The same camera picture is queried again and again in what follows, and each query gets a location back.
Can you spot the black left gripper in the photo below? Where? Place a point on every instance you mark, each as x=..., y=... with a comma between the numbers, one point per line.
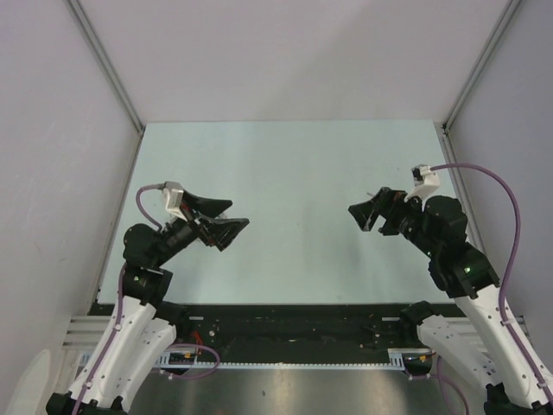
x=221, y=231

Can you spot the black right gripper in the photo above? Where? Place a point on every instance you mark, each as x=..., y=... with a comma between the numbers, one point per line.
x=386, y=202

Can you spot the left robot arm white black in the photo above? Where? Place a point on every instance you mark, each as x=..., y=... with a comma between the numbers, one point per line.
x=142, y=324

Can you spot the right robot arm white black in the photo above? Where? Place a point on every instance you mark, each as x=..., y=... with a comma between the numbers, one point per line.
x=509, y=372

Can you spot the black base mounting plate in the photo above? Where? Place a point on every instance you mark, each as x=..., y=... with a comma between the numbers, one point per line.
x=361, y=333

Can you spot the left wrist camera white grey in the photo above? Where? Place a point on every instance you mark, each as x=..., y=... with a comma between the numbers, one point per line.
x=172, y=193

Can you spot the grey slotted cable duct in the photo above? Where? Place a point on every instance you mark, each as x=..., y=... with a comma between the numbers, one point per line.
x=395, y=363

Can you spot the left aluminium frame post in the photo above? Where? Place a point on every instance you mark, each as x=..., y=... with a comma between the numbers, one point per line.
x=91, y=37

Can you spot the aluminium frame post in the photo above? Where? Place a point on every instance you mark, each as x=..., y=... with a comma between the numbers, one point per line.
x=506, y=19
x=91, y=37

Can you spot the right aluminium frame post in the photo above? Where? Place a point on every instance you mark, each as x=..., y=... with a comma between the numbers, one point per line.
x=506, y=19

